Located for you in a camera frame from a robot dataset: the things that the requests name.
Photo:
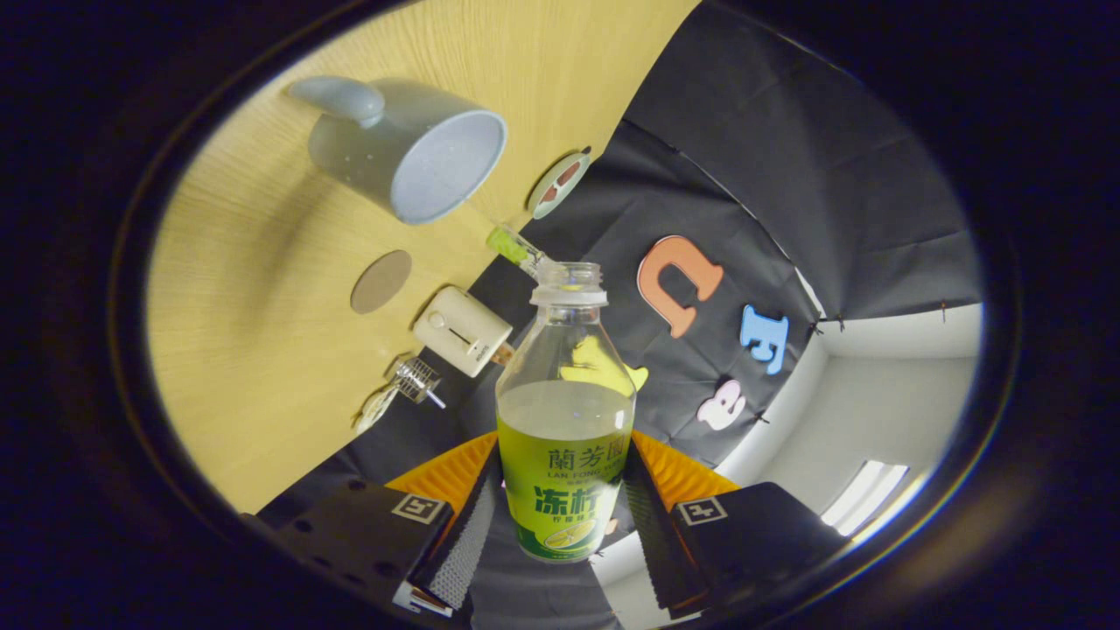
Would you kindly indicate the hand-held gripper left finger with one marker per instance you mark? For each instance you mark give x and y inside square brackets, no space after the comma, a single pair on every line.
[468,538]

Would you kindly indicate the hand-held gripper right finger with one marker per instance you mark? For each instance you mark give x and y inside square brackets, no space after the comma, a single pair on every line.
[652,534]

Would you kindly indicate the green label juice bottle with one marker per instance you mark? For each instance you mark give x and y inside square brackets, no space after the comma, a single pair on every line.
[564,490]

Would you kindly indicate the round brown coaster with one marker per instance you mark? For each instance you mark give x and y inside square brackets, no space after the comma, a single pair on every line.
[381,282]

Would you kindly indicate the white cup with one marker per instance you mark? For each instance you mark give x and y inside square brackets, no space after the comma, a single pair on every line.
[367,149]

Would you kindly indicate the small white green drink bottle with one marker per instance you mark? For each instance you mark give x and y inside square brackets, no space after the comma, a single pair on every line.
[507,245]

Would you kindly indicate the striped straw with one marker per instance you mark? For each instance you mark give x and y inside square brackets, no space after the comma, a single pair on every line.
[435,401]

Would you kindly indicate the brown bread slice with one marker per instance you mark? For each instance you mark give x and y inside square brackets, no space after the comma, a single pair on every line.
[504,354]

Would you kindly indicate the white toaster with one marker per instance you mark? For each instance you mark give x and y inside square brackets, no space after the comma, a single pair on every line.
[459,331]

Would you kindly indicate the wooden table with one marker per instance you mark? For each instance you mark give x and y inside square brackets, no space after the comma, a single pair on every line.
[262,367]

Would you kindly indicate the brown food piece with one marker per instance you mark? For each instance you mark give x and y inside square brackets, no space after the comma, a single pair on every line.
[570,172]
[546,194]

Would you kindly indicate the pale green plate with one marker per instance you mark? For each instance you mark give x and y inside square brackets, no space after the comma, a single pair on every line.
[555,180]

